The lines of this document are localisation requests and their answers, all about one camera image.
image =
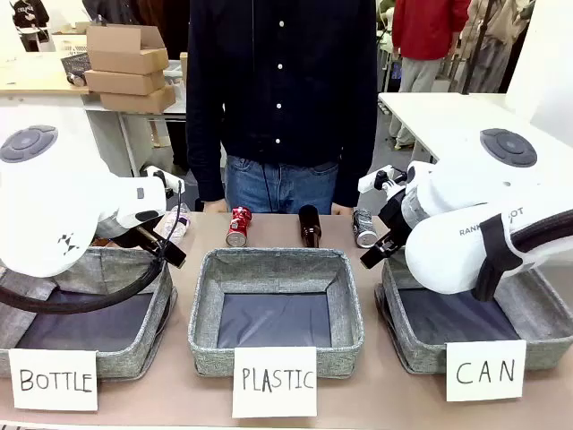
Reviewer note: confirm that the person in dark shirt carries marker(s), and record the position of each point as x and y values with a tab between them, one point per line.
282	89

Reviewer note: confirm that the closed flat cardboard box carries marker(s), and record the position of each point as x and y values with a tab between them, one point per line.
125	83
139	100

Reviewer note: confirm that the person in red jacket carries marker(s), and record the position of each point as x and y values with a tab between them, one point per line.
425	31

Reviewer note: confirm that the crushed red can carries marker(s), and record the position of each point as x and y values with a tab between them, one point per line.
238	226

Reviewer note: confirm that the black stand pole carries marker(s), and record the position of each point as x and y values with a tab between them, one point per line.
476	49

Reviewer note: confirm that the grey fabric basket labelled plastic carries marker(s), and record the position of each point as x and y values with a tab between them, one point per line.
275	269

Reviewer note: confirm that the person's left hand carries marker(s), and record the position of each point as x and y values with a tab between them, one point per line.
342	209

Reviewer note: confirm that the light wooden table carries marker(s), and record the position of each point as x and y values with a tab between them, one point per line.
36	76

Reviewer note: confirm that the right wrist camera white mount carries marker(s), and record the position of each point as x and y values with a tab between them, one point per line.
380	179

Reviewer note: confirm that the grey fabric basket labelled can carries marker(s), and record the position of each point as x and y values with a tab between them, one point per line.
541	313

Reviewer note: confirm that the white background table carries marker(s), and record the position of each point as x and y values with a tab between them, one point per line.
134	116

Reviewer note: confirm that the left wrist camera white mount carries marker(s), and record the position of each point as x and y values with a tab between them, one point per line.
156	177

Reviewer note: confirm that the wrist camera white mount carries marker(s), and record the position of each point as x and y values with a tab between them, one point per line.
156	177
380	179

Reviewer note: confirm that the person's right forearm dark sleeve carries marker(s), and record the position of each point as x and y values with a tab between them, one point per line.
203	161

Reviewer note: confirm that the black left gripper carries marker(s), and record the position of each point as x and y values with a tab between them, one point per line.
136	239

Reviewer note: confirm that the white paper label BOTTLE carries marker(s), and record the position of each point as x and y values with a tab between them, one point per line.
53	380

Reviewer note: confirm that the person in black sweatshirt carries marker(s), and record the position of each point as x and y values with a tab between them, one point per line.
30	18

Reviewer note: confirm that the white board panel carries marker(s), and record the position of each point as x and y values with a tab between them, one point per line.
546	67

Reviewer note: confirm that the person in beige coat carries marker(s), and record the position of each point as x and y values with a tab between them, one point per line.
501	45

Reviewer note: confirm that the brown glass bottle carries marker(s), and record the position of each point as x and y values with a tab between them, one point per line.
310	226

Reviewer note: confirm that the black silver can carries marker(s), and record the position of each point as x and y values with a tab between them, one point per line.
365	228

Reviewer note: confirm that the white paper label CAN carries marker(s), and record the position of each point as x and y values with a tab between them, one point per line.
485	372

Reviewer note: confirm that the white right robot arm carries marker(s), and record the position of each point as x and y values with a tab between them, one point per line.
447	251

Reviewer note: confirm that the large white table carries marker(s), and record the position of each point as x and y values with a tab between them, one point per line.
438	116

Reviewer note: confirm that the white paper label PLASTIC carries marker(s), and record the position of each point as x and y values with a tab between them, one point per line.
274	380

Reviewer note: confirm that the person's right hand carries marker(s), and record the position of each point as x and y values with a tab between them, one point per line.
215	207

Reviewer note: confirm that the bottle with purple label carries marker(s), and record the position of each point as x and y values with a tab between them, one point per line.
177	221

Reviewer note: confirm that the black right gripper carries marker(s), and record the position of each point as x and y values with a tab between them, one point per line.
396	215

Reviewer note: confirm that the grey fabric basket labelled bottle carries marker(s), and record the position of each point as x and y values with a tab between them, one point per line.
125	358

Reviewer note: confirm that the person's left forearm dark sleeve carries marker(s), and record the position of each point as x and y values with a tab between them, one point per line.
356	165

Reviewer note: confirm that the black mesh basket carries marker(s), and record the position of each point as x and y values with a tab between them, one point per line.
74	65

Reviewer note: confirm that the open cardboard box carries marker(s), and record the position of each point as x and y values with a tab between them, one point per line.
125	54

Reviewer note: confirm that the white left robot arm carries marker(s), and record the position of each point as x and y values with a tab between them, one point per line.
45	201

